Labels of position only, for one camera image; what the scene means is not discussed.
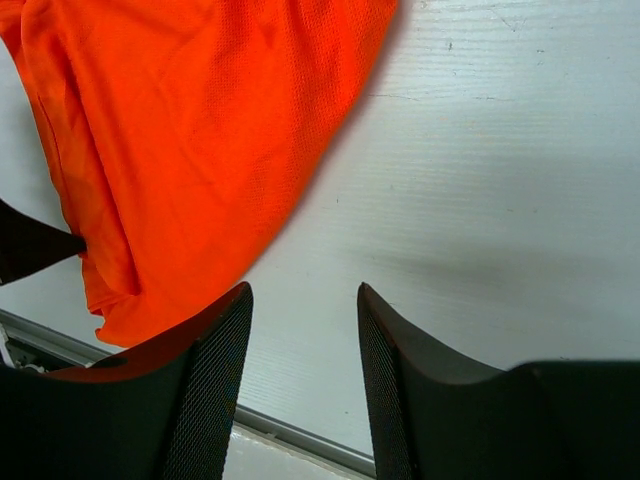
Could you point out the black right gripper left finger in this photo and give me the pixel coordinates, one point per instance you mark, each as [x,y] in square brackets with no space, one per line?
[163,409]

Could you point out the aluminium table edge rail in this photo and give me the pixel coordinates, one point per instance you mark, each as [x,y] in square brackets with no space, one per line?
[199,376]

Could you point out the orange shorts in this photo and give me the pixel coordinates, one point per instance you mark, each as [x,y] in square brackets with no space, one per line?
[181,135]

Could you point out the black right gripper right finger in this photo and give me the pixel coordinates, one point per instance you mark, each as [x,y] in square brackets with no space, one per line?
[435,413]

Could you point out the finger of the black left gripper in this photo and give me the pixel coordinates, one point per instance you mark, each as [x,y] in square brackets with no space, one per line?
[29,245]

